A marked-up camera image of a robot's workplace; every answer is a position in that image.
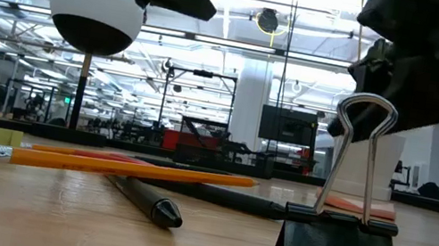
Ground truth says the pink sticky note pad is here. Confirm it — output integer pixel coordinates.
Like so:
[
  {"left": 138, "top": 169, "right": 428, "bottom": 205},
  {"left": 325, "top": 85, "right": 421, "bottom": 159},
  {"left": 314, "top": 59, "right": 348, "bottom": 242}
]
[{"left": 312, "top": 185, "right": 400, "bottom": 222}]

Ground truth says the orange wooden pencil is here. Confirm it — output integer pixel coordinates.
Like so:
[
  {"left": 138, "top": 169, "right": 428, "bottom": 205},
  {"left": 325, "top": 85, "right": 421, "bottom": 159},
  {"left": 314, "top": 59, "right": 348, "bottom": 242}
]
[
  {"left": 19, "top": 136, "right": 113, "bottom": 165},
  {"left": 0, "top": 134, "right": 261, "bottom": 212}
]

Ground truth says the black capped marker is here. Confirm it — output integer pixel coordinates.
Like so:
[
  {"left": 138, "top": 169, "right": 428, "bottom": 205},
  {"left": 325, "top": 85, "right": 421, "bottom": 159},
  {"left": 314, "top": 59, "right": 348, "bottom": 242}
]
[{"left": 97, "top": 172, "right": 190, "bottom": 232}]

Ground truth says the white globe table lamp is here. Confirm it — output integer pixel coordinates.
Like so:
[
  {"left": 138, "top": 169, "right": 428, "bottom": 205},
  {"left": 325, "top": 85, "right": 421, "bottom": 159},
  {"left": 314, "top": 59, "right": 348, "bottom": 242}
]
[{"left": 25, "top": 0, "right": 148, "bottom": 152}]

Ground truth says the white hexagonal plant pot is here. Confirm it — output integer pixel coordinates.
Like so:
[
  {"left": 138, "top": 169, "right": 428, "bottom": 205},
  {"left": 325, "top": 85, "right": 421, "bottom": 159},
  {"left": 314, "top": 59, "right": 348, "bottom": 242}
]
[{"left": 325, "top": 124, "right": 407, "bottom": 204}]

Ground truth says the black bag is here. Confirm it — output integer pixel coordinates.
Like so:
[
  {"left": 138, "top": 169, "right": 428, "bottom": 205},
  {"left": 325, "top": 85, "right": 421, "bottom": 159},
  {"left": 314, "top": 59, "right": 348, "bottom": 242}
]
[{"left": 417, "top": 179, "right": 439, "bottom": 201}]

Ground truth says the white building column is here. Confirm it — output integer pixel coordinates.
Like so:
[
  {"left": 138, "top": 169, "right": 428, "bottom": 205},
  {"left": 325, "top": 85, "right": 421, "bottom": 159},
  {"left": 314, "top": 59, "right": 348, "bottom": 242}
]
[{"left": 227, "top": 56, "right": 277, "bottom": 149}]

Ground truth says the red cabinet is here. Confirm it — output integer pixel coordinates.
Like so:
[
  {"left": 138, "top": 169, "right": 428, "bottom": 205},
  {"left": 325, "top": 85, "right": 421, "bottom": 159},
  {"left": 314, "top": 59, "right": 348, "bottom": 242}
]
[{"left": 160, "top": 127, "right": 222, "bottom": 159}]

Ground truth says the yellow hanging cable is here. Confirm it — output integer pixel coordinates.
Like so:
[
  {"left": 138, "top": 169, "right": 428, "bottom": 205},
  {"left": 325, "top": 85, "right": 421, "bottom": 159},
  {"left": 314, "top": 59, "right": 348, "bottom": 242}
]
[{"left": 349, "top": 0, "right": 371, "bottom": 62}]

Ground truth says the black background rig frame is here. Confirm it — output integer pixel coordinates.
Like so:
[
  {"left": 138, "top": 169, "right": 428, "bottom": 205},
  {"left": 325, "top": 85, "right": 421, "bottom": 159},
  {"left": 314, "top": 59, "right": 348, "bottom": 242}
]
[{"left": 156, "top": 63, "right": 239, "bottom": 144}]

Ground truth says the black ceiling cord reel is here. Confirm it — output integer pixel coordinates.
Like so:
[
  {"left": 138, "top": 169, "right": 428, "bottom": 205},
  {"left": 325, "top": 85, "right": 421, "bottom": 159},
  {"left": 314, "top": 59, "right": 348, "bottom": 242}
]
[{"left": 253, "top": 6, "right": 294, "bottom": 40}]

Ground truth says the black hanging power cable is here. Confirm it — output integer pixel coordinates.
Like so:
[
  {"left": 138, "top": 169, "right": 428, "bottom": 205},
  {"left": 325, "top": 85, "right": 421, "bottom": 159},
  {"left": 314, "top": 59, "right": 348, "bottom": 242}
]
[{"left": 270, "top": 0, "right": 301, "bottom": 111}]

